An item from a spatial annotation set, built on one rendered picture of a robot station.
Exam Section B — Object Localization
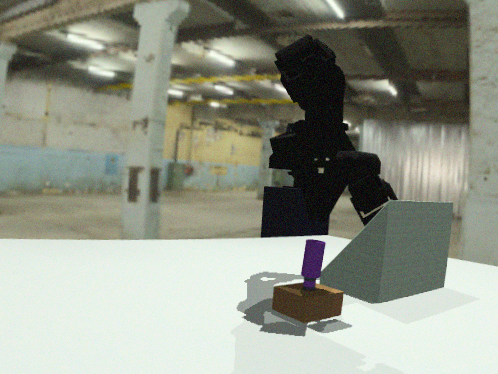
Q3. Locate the brown wooden block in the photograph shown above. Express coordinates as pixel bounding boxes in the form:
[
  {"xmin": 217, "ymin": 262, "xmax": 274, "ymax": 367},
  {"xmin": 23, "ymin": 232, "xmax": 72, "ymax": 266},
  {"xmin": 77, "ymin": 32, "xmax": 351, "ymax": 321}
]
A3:
[{"xmin": 272, "ymin": 282, "xmax": 344, "ymax": 323}]

